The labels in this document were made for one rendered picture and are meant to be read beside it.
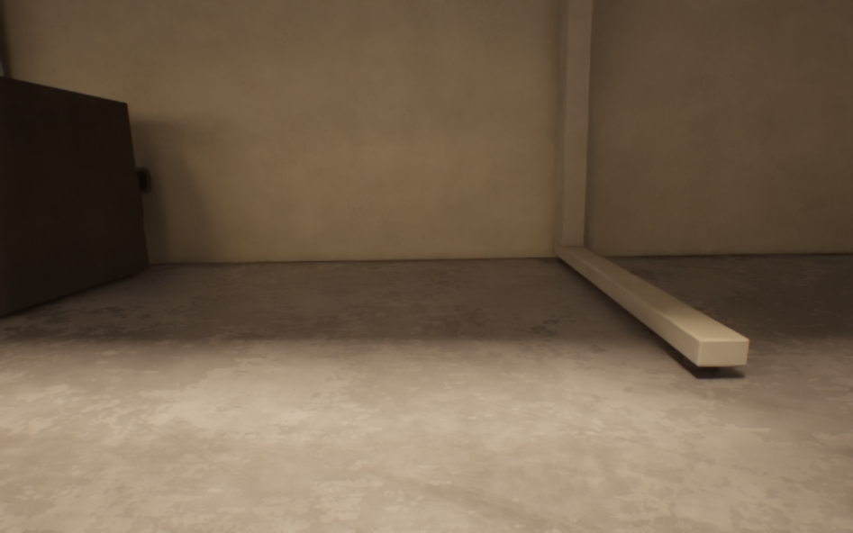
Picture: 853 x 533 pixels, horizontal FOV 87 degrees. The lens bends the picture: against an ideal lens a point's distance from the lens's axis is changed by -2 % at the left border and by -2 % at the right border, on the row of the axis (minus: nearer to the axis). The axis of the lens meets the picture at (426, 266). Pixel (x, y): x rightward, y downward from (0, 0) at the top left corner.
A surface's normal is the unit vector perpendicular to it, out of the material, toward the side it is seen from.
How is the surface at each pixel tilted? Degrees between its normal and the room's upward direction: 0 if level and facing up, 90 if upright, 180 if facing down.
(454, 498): 0
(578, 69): 90
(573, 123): 90
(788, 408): 0
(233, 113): 90
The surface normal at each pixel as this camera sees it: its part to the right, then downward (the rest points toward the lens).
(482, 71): -0.06, 0.19
